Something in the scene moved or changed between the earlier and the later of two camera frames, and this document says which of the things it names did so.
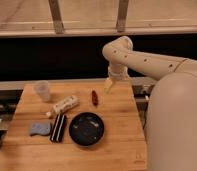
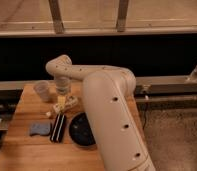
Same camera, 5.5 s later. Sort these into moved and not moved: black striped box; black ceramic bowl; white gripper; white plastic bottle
Moved: white gripper
Not moved: black striped box; black ceramic bowl; white plastic bottle
